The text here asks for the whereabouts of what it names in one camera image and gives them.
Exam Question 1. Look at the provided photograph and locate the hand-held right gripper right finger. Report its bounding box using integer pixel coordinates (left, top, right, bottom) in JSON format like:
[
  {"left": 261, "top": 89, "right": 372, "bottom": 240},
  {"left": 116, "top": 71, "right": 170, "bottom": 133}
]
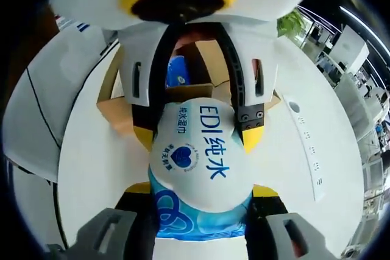
[{"left": 246, "top": 183, "right": 350, "bottom": 260}]

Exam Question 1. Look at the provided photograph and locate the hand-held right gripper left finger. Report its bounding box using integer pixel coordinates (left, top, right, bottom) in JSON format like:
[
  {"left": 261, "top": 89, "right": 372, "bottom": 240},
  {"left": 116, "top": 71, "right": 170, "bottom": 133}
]
[{"left": 45, "top": 181, "right": 160, "bottom": 260}]

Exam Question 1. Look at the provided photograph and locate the blue soft pack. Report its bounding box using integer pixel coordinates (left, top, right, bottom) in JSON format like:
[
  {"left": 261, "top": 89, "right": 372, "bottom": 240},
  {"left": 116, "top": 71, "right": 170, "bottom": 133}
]
[{"left": 165, "top": 55, "right": 192, "bottom": 88}]

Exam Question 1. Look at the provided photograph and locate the brown cardboard shoe box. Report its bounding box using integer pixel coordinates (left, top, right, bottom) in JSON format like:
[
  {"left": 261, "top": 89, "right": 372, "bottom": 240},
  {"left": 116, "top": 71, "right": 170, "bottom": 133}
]
[{"left": 96, "top": 38, "right": 283, "bottom": 139}]

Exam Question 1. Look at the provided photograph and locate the white blue wet wipes pack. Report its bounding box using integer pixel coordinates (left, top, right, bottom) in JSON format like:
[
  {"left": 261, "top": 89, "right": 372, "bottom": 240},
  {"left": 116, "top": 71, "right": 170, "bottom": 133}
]
[{"left": 147, "top": 97, "right": 255, "bottom": 238}]

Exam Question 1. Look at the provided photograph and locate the green plant in white pot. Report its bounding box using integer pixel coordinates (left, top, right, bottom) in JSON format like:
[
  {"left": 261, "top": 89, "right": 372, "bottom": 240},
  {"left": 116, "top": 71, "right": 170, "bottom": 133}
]
[{"left": 277, "top": 10, "right": 305, "bottom": 34}]

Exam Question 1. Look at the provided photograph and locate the white table socket panel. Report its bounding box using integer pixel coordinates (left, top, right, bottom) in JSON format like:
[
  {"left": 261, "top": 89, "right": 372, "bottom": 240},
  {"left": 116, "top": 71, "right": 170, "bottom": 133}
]
[{"left": 282, "top": 94, "right": 327, "bottom": 202}]

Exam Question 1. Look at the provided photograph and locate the black cable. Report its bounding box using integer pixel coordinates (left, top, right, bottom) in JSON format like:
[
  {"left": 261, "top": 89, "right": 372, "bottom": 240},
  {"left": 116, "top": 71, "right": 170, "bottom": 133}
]
[{"left": 26, "top": 66, "right": 66, "bottom": 248}]

